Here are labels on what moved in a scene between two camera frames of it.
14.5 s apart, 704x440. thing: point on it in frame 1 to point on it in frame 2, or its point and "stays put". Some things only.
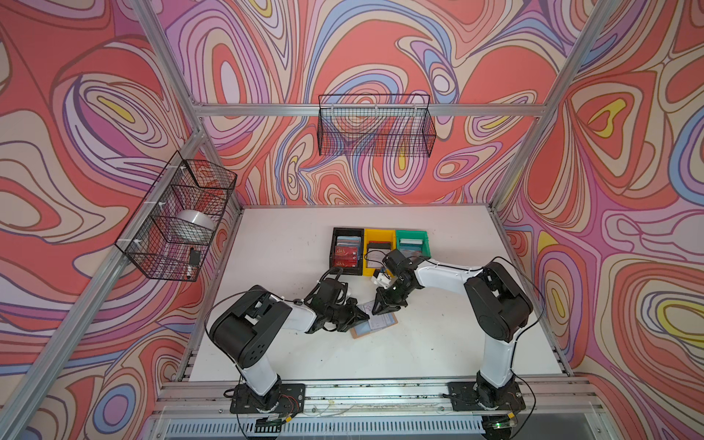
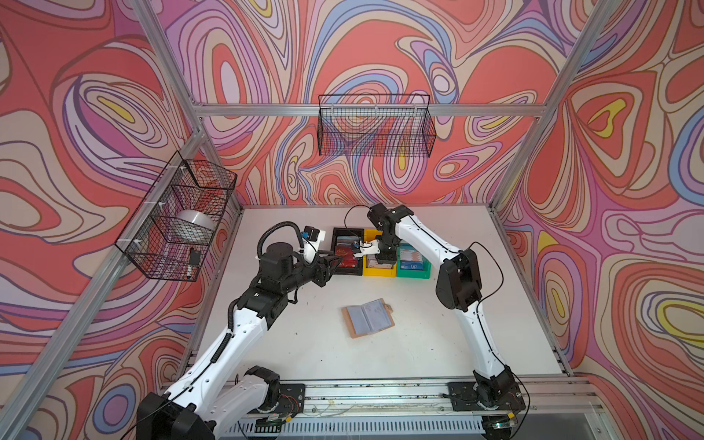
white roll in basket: x=192 y=225 stays put
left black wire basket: x=170 y=234 stays put
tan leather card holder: x=374 y=323 stays put
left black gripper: x=353 y=313 to x=319 y=269
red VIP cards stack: x=347 y=251 stays put
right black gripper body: x=398 y=291 to x=388 y=247
